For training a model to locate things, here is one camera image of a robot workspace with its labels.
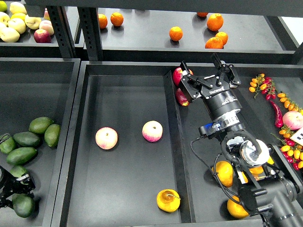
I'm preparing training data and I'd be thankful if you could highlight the orange on shelf front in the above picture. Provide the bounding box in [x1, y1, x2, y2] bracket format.
[205, 37, 223, 49]

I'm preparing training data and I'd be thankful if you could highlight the pink apple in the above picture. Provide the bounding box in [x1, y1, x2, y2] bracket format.
[142, 121, 163, 142]
[282, 111, 303, 130]
[95, 127, 118, 150]

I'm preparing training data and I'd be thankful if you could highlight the black shelf post right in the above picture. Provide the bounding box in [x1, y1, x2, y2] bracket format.
[77, 7, 103, 61]

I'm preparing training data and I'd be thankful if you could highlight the black upper shelf tray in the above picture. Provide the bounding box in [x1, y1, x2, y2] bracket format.
[75, 7, 301, 65]

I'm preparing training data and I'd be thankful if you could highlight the black shelf post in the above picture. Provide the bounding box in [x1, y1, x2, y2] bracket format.
[77, 7, 103, 61]
[46, 6, 76, 58]

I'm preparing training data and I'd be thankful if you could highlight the orange on shelf left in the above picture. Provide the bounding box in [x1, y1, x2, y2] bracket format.
[98, 14, 108, 29]

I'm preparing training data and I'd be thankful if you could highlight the cherry tomato bunch lower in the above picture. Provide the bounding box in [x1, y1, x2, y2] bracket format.
[272, 124, 303, 171]

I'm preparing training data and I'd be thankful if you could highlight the dark green avocado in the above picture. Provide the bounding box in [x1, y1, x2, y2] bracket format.
[12, 194, 35, 218]

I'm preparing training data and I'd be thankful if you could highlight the green avocado middle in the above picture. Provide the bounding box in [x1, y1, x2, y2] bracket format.
[6, 147, 37, 166]

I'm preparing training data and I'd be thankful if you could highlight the black middle tray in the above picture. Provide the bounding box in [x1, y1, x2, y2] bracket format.
[50, 61, 303, 227]

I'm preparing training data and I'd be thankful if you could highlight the large orange on shelf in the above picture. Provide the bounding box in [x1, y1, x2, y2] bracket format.
[206, 13, 224, 31]

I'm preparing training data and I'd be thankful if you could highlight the orange on shelf behind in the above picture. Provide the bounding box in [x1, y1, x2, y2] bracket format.
[215, 32, 229, 45]

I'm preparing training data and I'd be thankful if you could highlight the orange on shelf centre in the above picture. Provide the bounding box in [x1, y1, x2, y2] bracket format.
[169, 26, 183, 42]

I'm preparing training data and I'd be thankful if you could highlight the black shelf post left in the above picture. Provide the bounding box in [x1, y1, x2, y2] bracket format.
[46, 6, 76, 58]

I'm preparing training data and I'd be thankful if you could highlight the yellow pear left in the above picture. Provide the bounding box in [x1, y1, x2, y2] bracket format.
[212, 161, 233, 188]

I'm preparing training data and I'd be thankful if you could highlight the yellow pear front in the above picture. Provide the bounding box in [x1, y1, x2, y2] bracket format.
[227, 199, 249, 219]

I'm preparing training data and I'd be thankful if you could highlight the green avocado top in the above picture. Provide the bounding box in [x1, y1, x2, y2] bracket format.
[28, 116, 54, 134]

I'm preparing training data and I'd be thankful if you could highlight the green avocado centre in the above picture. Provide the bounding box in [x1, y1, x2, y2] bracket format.
[13, 131, 41, 148]

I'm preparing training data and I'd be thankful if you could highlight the green avocado right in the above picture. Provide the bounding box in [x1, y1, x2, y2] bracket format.
[44, 124, 61, 147]

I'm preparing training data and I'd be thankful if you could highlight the red chili pepper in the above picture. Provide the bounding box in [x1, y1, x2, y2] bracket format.
[269, 101, 283, 128]

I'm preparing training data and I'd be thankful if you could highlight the cherry tomato bunch upper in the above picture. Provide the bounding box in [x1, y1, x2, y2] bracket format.
[249, 73, 276, 100]

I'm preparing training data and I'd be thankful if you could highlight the bright red apple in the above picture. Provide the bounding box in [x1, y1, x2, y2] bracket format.
[172, 67, 183, 87]

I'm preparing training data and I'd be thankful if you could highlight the pink apple left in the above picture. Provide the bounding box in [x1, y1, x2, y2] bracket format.
[95, 127, 118, 150]

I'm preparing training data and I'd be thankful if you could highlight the orange cherry tomato bunch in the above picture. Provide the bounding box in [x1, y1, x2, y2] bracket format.
[277, 92, 303, 114]

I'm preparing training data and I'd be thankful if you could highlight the yellow pear in middle tray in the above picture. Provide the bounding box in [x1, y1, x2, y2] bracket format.
[156, 189, 181, 213]

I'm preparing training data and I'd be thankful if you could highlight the orange under top shelf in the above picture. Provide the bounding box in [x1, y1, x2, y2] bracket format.
[196, 12, 208, 18]

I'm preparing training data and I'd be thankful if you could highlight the dark red apple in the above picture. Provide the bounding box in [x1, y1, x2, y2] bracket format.
[175, 88, 189, 106]

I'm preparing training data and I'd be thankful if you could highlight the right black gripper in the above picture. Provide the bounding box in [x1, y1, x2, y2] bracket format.
[179, 53, 242, 120]

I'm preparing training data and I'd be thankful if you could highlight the yellow pear with brown spot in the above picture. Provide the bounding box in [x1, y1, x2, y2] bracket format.
[267, 156, 274, 165]

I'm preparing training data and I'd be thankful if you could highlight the green avocado lower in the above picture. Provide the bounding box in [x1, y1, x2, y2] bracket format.
[9, 166, 28, 178]

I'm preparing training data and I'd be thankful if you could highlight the green avocado far left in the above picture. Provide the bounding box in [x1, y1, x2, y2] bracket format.
[0, 133, 17, 154]

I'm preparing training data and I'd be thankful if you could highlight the black left tray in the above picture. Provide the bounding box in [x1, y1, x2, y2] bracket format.
[0, 58, 80, 227]

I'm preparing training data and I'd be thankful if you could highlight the pink apple far right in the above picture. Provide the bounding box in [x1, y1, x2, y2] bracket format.
[282, 111, 303, 130]

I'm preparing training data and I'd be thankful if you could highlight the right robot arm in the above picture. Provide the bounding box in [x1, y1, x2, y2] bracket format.
[179, 53, 303, 227]

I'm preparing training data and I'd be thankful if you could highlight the yellow pear hidden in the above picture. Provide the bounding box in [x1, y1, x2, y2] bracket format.
[237, 166, 264, 183]

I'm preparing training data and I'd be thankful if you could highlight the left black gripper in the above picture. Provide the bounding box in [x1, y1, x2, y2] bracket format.
[0, 167, 36, 209]

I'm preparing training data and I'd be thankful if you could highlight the white label card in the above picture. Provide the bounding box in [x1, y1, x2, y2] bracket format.
[290, 128, 303, 146]

